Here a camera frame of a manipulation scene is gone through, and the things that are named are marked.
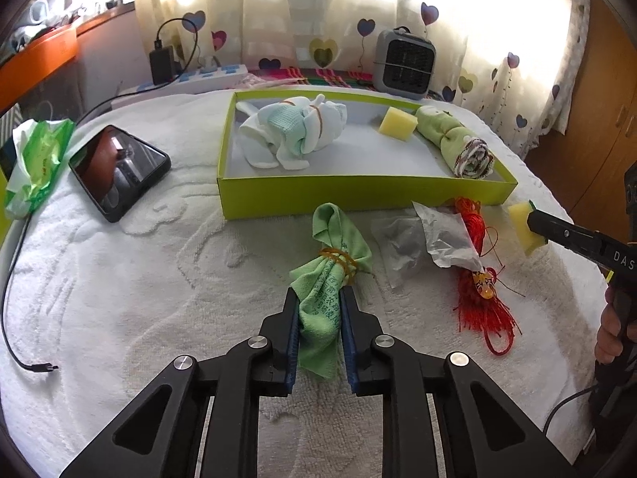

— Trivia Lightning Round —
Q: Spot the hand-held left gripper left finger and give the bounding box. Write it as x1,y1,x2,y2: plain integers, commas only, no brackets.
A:
59,286,302,478

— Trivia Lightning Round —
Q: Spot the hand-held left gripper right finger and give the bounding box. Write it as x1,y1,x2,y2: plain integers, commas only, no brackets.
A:
340,286,580,478

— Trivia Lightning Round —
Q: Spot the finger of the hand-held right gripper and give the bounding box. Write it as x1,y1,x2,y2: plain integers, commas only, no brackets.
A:
528,209,605,266

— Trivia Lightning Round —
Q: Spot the green microfibre cloth bundle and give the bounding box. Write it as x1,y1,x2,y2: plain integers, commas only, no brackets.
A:
289,202,373,379

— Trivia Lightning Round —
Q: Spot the yellow sponge with green scourer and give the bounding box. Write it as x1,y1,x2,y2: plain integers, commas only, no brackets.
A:
508,200,548,256

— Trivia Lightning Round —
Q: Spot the white tissue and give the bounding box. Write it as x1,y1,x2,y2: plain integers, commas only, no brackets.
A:
412,200,483,270

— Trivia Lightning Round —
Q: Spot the red tassel knot ornament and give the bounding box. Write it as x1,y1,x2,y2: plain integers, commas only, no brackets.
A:
443,196,523,357

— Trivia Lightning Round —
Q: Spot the green cardboard box tray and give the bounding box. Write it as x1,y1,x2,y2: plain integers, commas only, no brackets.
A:
217,90,518,220

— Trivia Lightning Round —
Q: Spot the green towel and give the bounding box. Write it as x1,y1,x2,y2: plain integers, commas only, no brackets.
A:
415,106,497,180

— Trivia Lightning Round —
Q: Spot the plain yellow sponge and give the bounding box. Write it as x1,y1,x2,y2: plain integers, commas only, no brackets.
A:
379,108,418,136

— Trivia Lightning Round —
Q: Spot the white mint sock bundle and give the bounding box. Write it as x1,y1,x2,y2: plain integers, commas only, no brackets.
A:
264,94,349,156

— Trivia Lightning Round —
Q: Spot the person's right hand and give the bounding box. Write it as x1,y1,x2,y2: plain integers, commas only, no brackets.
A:
594,286,629,366

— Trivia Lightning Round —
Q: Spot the brown wooden wardrobe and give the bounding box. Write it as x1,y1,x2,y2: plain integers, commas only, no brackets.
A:
528,0,637,220

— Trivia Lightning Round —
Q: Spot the grey fan heater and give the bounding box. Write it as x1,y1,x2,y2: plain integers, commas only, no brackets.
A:
373,27,437,94

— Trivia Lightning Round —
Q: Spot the black smartphone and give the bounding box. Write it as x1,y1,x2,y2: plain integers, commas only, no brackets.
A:
68,124,171,224

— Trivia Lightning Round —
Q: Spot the pink patterned plastic bag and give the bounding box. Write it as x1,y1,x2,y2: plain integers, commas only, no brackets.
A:
234,74,309,91

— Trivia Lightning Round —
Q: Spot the colourful plaid blanket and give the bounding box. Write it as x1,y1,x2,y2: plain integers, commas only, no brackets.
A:
244,67,384,93

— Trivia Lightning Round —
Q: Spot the white blue power strip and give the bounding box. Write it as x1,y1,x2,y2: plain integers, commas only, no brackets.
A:
134,62,248,95

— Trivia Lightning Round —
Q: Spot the black power adapter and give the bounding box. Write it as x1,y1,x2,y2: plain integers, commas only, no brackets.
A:
149,17,200,85

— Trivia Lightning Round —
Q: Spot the green wet wipes packet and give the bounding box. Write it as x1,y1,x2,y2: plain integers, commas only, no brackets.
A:
4,118,75,219

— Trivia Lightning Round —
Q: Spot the heart print curtain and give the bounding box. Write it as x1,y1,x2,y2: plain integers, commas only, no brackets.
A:
134,0,593,135

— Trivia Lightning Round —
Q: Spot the orange shelf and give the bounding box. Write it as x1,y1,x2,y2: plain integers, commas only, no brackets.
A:
0,2,137,110

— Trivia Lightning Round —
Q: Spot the shelf clutter pile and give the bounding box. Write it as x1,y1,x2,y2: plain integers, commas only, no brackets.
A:
0,0,130,45

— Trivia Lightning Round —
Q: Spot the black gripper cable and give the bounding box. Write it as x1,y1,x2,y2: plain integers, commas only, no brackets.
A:
542,386,598,436

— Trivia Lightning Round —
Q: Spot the black charging cable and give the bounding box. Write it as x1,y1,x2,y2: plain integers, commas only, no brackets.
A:
0,82,160,374

